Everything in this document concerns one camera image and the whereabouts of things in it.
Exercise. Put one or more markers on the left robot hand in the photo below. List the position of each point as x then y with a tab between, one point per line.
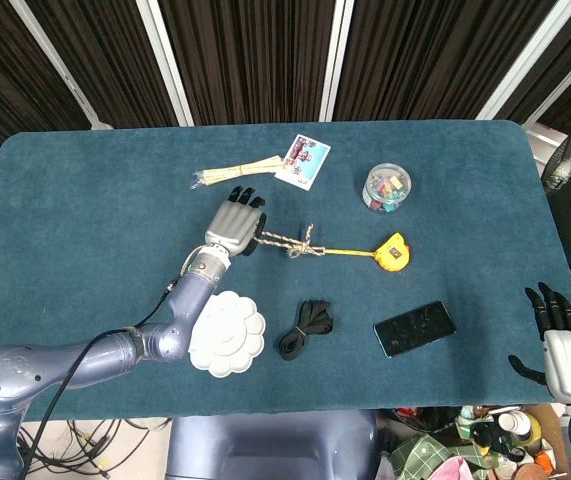
230	222

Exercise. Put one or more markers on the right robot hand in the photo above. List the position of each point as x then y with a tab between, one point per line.
567	350

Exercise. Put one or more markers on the yellow tape measure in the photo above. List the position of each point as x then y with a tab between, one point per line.
392	252

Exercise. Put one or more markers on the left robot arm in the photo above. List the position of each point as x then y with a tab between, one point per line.
115	345

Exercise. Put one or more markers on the bundle of wooden sticks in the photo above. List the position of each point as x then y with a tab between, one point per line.
235	172

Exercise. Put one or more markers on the printed photo card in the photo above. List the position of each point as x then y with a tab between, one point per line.
302	160

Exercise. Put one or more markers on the white flower-shaped palette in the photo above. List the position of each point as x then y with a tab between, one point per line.
227	337

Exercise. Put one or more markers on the teal table cloth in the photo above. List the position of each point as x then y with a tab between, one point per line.
115	200

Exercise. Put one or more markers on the box of cluttered items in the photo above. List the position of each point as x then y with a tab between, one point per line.
470	442

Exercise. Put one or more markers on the black smartphone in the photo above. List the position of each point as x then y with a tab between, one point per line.
415	328

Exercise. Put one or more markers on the clear jar of colourful clips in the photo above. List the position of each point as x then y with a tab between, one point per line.
386	187

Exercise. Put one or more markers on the robot torso base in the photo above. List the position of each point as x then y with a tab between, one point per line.
270	447

